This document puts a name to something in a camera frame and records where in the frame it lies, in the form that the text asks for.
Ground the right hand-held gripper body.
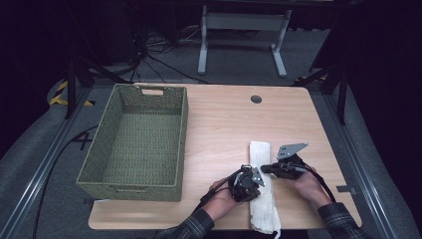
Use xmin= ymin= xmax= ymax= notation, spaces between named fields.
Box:
xmin=274 ymin=141 xmax=310 ymax=181

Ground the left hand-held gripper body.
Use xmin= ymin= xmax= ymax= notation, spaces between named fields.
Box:
xmin=230 ymin=164 xmax=267 ymax=203

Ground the white towel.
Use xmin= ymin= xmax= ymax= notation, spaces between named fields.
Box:
xmin=248 ymin=140 xmax=283 ymax=239

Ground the person's left hand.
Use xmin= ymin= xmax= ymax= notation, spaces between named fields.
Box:
xmin=201 ymin=178 xmax=241 ymax=222

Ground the person's right hand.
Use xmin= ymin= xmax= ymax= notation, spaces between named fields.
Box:
xmin=293 ymin=166 xmax=333 ymax=209

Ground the grey tape floor piece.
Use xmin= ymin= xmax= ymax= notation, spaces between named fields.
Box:
xmin=335 ymin=184 xmax=358 ymax=196

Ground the black tripod stand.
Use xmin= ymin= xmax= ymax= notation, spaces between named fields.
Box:
xmin=293 ymin=64 xmax=350 ymax=126
xmin=64 ymin=54 xmax=131 ymax=120

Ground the green woven basket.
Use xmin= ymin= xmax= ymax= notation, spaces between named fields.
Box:
xmin=76 ymin=83 xmax=189 ymax=203

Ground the yellow black floor tape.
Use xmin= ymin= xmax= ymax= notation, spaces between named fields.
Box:
xmin=49 ymin=81 xmax=97 ymax=108

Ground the left hand-held gripper black cable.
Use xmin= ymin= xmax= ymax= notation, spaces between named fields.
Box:
xmin=194 ymin=167 xmax=246 ymax=212

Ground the hand-held gripper black cable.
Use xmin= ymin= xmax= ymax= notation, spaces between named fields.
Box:
xmin=300 ymin=163 xmax=336 ymax=204
xmin=194 ymin=167 xmax=246 ymax=212

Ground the right hand-held gripper black cable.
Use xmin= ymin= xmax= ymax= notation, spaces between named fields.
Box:
xmin=300 ymin=163 xmax=336 ymax=204

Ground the grey metal floor rail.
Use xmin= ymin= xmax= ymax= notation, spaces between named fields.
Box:
xmin=0 ymin=87 xmax=95 ymax=239
xmin=322 ymin=94 xmax=405 ymax=239

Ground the white metal desk frame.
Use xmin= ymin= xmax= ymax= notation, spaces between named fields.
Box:
xmin=197 ymin=4 xmax=293 ymax=79

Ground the tangle of black floor cables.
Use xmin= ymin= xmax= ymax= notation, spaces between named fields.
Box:
xmin=130 ymin=28 xmax=211 ymax=85

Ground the long black floor cable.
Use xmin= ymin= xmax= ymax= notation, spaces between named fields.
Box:
xmin=32 ymin=124 xmax=100 ymax=239

